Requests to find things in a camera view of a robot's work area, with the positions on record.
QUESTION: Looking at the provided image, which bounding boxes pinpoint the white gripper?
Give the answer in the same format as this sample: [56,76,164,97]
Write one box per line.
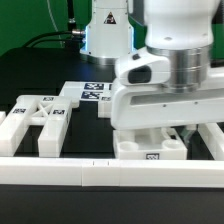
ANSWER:
[111,74,224,144]

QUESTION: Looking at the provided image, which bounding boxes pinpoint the white chair seat part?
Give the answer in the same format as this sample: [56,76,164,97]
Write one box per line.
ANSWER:
[113,128,187,160]

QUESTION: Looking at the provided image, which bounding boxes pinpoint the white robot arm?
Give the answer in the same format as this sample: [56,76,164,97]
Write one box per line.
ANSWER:
[81,0,224,141]

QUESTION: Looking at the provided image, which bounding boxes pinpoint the white right side rail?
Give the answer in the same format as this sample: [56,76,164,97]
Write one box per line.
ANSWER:
[198,123,224,161]

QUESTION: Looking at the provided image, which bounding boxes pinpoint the white rail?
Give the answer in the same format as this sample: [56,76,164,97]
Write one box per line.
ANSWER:
[0,157,224,188]
[198,123,224,161]

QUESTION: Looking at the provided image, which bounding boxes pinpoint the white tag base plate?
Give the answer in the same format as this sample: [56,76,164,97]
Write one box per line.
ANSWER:
[60,81,112,102]

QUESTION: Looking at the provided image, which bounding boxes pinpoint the white chair backrest frame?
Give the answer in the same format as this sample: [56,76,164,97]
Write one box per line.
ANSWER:
[0,95,79,158]

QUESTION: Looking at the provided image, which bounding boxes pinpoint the black cables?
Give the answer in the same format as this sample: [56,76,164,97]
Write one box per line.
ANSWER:
[21,0,86,49]

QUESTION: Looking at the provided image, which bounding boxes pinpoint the white front rail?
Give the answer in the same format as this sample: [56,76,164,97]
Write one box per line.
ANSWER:
[0,157,224,188]

